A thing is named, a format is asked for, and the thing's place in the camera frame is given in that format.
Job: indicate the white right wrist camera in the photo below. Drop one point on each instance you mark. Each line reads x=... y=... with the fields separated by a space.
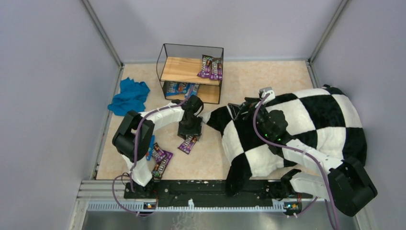
x=267 y=94

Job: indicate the black white checkered pillow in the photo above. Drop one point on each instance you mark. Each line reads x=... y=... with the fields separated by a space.
x=322 y=118

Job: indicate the blue candy bag in shelf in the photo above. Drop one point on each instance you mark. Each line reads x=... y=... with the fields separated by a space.
x=172 y=88
x=183 y=88
x=192 y=90

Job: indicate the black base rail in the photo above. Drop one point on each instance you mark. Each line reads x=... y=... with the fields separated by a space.
x=212 y=193

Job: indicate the purple brown candy bag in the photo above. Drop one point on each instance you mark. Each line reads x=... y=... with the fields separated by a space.
x=205 y=71

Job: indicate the purple candy bag on shelf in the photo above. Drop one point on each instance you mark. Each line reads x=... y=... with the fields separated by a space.
x=216 y=69

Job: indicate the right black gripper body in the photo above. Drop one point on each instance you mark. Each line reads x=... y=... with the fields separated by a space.
x=242 y=108

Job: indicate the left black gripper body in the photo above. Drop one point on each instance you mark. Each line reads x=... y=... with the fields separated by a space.
x=189 y=132

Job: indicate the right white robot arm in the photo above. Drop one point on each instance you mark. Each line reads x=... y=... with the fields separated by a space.
x=343 y=182

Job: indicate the black wire wooden shelf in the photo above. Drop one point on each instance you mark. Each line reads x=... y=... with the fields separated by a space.
x=181 y=63

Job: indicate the blue crumpled cloth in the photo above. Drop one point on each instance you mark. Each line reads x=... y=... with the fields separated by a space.
x=132 y=96

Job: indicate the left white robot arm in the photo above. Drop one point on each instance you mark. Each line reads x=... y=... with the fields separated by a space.
x=134 y=134

